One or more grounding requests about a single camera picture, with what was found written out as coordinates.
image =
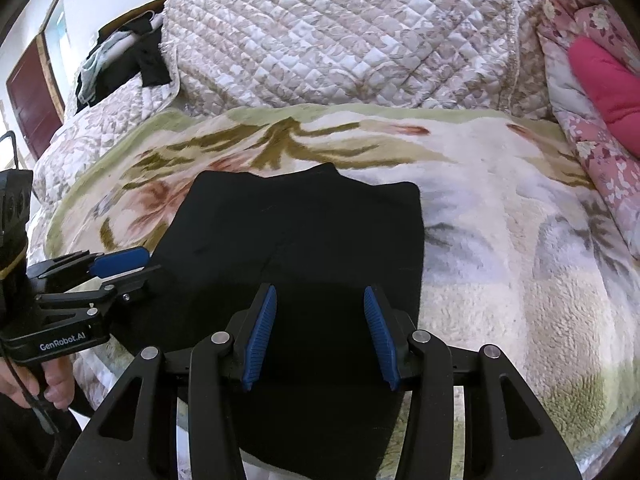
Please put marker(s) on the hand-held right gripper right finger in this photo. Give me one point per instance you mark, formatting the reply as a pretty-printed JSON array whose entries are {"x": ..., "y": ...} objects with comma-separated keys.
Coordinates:
[{"x": 381, "y": 335}]

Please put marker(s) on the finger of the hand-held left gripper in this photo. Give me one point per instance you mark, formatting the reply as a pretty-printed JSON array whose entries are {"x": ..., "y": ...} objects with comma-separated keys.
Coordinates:
[
  {"x": 130, "y": 285},
  {"x": 120, "y": 260}
]

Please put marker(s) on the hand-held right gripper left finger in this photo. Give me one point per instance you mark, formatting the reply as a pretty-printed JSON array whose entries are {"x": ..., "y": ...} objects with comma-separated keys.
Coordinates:
[{"x": 260, "y": 335}]

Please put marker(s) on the black pants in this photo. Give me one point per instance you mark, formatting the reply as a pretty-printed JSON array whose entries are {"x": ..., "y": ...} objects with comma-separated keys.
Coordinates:
[{"x": 300, "y": 240}]

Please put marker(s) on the person's left hand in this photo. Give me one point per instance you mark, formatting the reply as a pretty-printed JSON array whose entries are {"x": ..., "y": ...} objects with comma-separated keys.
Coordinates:
[{"x": 62, "y": 380}]

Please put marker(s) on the person's dark clothing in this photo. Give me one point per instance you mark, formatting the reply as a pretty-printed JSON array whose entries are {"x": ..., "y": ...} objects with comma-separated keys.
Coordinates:
[{"x": 25, "y": 445}]

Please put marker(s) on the floral fleece blanket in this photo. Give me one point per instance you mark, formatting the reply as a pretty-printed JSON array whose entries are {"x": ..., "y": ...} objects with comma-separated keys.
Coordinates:
[{"x": 500, "y": 260}]

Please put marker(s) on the dark red door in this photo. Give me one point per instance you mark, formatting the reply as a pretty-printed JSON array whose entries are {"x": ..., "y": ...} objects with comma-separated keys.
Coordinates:
[{"x": 35, "y": 95}]

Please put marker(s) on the pile of dark clothes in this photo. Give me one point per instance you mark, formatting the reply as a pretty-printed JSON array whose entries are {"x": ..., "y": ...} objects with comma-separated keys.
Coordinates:
[{"x": 100, "y": 67}]

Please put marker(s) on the black garment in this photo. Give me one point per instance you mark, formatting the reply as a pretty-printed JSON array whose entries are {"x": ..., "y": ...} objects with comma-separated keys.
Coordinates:
[{"x": 150, "y": 57}]

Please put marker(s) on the wooden headboard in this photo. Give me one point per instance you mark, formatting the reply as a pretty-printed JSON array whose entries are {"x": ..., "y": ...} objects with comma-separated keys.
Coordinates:
[{"x": 130, "y": 14}]

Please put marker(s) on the pink floral quilt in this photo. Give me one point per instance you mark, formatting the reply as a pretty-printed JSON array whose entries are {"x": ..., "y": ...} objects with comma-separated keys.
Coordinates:
[{"x": 600, "y": 160}]

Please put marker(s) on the white quilted bedspread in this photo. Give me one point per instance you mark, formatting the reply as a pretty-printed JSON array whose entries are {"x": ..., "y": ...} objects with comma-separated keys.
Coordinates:
[{"x": 325, "y": 30}]

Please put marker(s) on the pink pillow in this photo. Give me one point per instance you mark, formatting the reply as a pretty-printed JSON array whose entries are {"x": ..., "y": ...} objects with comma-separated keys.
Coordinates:
[{"x": 605, "y": 80}]

